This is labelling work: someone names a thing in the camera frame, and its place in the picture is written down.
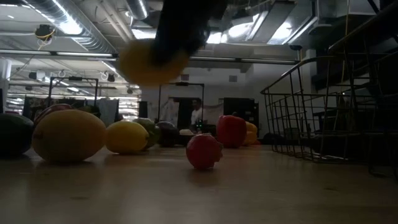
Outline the narrow silver duct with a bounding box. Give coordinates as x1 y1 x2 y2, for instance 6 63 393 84
124 0 150 21

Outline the long horizontal ceiling rail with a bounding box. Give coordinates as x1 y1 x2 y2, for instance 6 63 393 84
0 49 299 65

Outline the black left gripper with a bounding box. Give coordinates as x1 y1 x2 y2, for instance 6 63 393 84
152 0 229 67

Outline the gold wire basket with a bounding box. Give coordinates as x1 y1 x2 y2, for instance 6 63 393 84
260 55 374 165
320 0 398 183

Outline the dark purple round vegetable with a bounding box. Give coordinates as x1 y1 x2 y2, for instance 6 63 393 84
156 121 180 148

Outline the wide silver spiral duct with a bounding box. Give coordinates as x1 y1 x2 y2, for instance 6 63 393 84
23 0 121 54

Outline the black ceiling camera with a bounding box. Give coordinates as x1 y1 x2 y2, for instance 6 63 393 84
34 24 57 43

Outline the black cabinet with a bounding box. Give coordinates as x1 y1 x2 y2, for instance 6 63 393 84
222 97 260 129

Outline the yellow lemon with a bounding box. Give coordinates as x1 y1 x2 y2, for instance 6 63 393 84
31 109 108 163
104 120 150 156

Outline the dark green avocado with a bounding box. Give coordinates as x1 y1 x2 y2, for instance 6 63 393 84
0 113 35 157

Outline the black background frame stand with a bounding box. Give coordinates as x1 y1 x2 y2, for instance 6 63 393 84
157 82 205 124
47 76 100 110

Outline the red bell pepper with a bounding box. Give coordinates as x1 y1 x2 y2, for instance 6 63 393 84
216 114 248 149

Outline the light green bell pepper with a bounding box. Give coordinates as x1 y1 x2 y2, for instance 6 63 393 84
133 117 162 151

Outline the person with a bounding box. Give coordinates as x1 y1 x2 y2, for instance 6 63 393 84
189 98 205 131

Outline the yellow bell pepper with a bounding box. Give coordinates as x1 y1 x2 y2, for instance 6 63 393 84
244 121 259 146

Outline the white hanging cloth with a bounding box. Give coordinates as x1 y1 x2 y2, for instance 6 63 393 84
98 98 120 126

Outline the red tomato with green stem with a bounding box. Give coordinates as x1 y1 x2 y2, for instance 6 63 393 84
185 133 224 171

